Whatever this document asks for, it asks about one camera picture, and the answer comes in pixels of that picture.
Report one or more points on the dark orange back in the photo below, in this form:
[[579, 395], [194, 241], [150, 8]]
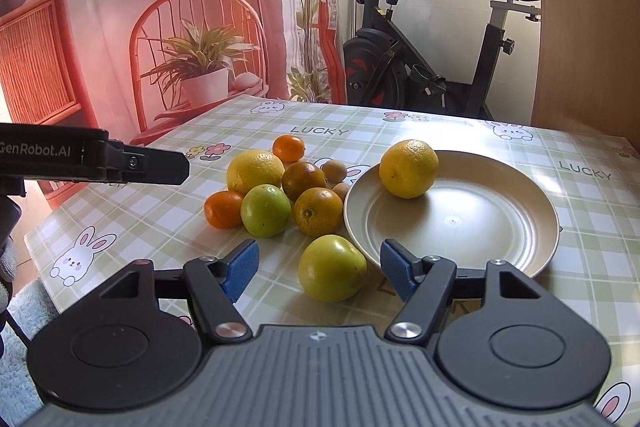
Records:
[[300, 177]]

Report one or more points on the green plaid bunny tablecloth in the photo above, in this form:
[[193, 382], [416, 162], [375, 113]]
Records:
[[591, 180]]

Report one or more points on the small orange tangerine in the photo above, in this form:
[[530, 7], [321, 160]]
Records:
[[222, 210], [288, 148]]

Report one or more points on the green apple front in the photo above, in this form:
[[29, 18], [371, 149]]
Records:
[[331, 269]]

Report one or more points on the orange fruit middle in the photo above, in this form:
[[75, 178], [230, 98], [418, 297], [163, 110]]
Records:
[[318, 211]]

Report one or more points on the black exercise bike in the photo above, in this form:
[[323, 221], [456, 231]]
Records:
[[384, 69]]

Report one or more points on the large yellow lemon back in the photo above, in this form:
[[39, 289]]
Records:
[[254, 167]]

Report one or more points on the green apple middle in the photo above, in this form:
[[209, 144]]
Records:
[[265, 211]]

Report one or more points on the beige round plate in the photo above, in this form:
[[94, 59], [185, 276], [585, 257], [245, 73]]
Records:
[[478, 209]]

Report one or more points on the wooden board panel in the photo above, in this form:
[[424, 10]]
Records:
[[588, 68]]

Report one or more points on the large yellow lemon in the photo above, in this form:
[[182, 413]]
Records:
[[408, 168], [254, 167]]

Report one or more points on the small brown longan lower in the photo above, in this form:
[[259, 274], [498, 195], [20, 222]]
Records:
[[341, 190]]

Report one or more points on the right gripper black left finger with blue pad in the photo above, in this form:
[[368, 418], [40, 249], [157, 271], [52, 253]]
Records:
[[142, 333]]

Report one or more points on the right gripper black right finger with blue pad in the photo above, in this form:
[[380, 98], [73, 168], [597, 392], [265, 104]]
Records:
[[497, 334]]

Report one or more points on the small brown longan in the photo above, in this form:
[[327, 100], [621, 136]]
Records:
[[334, 170], [341, 190]]

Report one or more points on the black grey gloved left hand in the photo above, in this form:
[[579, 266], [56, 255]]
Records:
[[10, 214]]

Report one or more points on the small orange tangerine back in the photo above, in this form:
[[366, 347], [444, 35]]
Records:
[[288, 148]]

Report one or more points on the green apple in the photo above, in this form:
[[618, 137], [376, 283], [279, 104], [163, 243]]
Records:
[[331, 269], [265, 211]]

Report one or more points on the pink printed backdrop cloth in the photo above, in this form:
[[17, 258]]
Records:
[[91, 62]]

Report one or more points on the large yellow lemon front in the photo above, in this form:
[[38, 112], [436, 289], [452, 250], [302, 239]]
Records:
[[408, 168]]

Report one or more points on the small brown longan upper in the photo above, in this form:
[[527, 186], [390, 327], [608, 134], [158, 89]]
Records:
[[334, 170]]

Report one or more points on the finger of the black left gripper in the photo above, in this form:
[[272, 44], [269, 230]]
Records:
[[151, 166]]

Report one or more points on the small orange tangerine left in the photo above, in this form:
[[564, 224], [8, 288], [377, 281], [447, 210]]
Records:
[[222, 210]]

